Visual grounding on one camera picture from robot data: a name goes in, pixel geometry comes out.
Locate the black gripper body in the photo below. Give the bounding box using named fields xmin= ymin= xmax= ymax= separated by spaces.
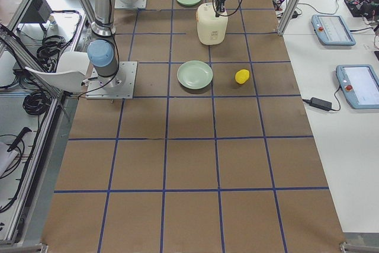
xmin=213 ymin=0 xmax=227 ymax=13

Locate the white green rice cooker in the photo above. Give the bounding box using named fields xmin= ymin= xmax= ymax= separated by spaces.
xmin=196 ymin=2 xmax=228 ymax=45

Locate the green plate right side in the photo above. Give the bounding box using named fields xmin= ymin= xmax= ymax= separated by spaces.
xmin=176 ymin=60 xmax=213 ymax=89

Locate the yellow toy pepper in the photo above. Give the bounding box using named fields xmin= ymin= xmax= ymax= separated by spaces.
xmin=235 ymin=69 xmax=250 ymax=85

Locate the teach pendant far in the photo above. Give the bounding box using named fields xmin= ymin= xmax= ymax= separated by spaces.
xmin=311 ymin=14 xmax=356 ymax=46

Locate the teach pendant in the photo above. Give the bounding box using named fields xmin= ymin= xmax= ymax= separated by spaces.
xmin=311 ymin=14 xmax=356 ymax=46
xmin=335 ymin=65 xmax=378 ymax=109

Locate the black power adapter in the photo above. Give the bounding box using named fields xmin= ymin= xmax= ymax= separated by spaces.
xmin=309 ymin=97 xmax=332 ymax=111

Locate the white chair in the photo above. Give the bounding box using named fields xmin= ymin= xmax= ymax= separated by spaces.
xmin=25 ymin=52 xmax=90 ymax=93

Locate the teach pendant near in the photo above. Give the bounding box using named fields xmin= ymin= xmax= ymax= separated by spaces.
xmin=335 ymin=65 xmax=378 ymax=109

